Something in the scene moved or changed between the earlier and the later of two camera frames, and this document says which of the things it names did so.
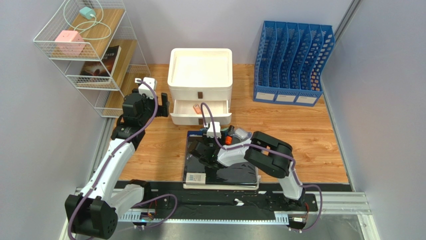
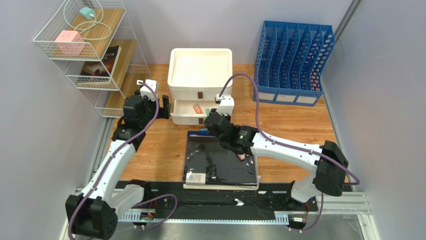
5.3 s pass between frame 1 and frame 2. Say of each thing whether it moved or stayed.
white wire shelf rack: stayed
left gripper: stayed
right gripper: moved
